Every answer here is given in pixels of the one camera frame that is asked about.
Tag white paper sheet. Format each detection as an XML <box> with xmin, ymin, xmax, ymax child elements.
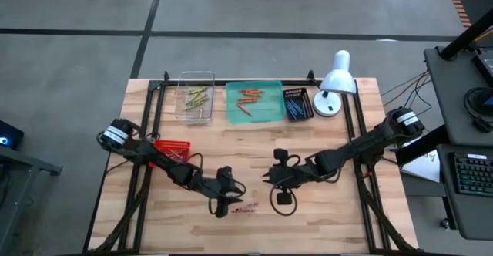
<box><xmin>400</xmin><ymin>150</ymin><xmax>441</xmax><ymax>184</ymax></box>

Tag black keyboard blue backlight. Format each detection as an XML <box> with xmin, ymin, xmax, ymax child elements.
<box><xmin>453</xmin><ymin>152</ymin><xmax>493</xmax><ymax>198</ymax></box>

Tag black plastic basket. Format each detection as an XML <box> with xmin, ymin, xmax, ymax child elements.
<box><xmin>282</xmin><ymin>87</ymin><xmax>315</xmax><ymax>123</ymax></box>

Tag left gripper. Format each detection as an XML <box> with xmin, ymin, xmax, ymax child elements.
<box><xmin>200</xmin><ymin>166</ymin><xmax>246</xmax><ymax>211</ymax></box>

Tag black device blue light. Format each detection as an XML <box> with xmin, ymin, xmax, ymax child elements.
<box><xmin>0</xmin><ymin>120</ymin><xmax>25</xmax><ymax>151</ymax></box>

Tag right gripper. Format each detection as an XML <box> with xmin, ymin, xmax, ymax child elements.
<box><xmin>262</xmin><ymin>148</ymin><xmax>320</xmax><ymax>190</ymax></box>

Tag red plastic basket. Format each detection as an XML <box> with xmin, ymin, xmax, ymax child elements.
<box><xmin>148</xmin><ymin>139</ymin><xmax>192</xmax><ymax>168</ymax></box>

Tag grey side desk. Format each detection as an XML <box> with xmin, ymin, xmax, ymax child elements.
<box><xmin>423</xmin><ymin>45</ymin><xmax>493</xmax><ymax>147</ymax></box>

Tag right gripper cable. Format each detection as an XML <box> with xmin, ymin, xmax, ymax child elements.
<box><xmin>268</xmin><ymin>153</ymin><xmax>299</xmax><ymax>217</ymax></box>

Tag white desk lamp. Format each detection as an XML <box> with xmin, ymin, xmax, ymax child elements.
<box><xmin>312</xmin><ymin>49</ymin><xmax>357</xmax><ymax>117</ymax></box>

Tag black diagonal bar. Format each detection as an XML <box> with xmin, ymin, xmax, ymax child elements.
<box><xmin>395</xmin><ymin>124</ymin><xmax>451</xmax><ymax>167</ymax></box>

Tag black headphones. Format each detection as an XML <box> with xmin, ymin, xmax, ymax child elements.
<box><xmin>464</xmin><ymin>87</ymin><xmax>493</xmax><ymax>133</ymax></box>

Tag grey keyboard shelf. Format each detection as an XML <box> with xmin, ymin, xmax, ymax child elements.
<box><xmin>437</xmin><ymin>143</ymin><xmax>493</xmax><ymax>241</ymax></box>

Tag thin yellow cable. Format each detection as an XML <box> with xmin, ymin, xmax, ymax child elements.
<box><xmin>380</xmin><ymin>70</ymin><xmax>430</xmax><ymax>97</ymax></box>

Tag dark laptop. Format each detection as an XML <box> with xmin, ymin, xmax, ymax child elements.
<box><xmin>472</xmin><ymin>47</ymin><xmax>493</xmax><ymax>87</ymax></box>

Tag black metal table frame rails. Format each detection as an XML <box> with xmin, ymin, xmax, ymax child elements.
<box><xmin>82</xmin><ymin>70</ymin><xmax>419</xmax><ymax>255</ymax></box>

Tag clear plastic bin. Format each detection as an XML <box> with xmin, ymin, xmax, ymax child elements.
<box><xmin>174</xmin><ymin>70</ymin><xmax>216</xmax><ymax>127</ymax></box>

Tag black diagonal pole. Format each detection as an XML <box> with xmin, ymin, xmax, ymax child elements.
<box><xmin>440</xmin><ymin>8</ymin><xmax>493</xmax><ymax>61</ymax></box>

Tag grey metal stand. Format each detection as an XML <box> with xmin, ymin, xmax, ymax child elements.
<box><xmin>0</xmin><ymin>146</ymin><xmax>63</xmax><ymax>255</ymax></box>

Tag teal plastic bin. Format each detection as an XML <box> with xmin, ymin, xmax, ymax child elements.
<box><xmin>225</xmin><ymin>79</ymin><xmax>286</xmax><ymax>125</ymax></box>

